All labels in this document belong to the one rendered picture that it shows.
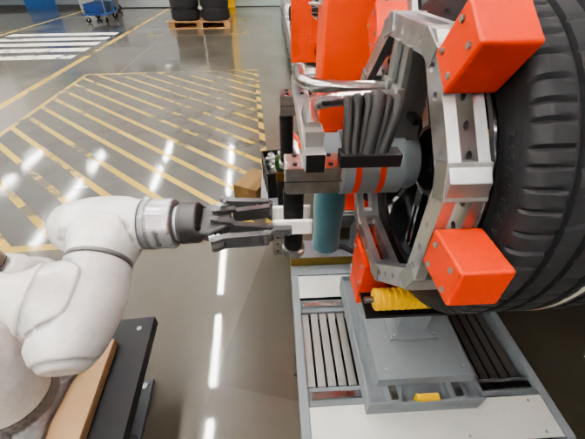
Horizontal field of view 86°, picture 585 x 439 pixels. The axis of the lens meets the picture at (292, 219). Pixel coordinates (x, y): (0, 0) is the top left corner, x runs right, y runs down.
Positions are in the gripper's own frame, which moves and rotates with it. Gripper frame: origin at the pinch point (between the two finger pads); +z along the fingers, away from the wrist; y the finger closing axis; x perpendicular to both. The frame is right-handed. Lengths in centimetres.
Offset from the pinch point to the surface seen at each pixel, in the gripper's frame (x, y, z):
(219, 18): -64, -831, -126
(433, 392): -68, 4, 44
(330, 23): 23, -60, 14
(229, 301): -83, -44, -26
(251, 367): -83, -14, -15
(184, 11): -50, -828, -203
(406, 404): -68, 8, 34
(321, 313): -77, -33, 14
